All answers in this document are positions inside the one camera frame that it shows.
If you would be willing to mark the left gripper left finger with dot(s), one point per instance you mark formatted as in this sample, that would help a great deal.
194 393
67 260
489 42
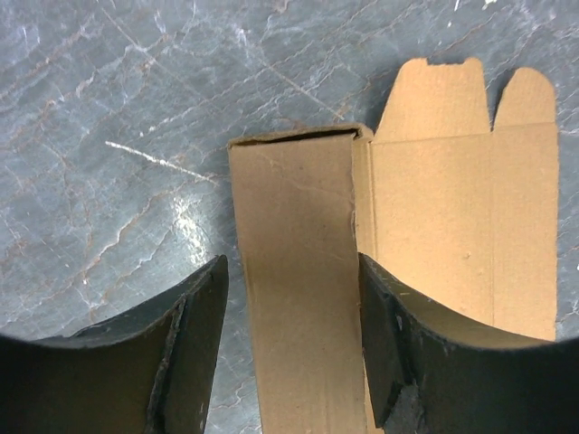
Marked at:
149 369

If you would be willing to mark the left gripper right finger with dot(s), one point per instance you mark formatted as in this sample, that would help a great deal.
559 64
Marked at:
471 377

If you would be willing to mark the brown cardboard box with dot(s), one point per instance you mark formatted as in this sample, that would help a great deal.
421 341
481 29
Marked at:
456 203

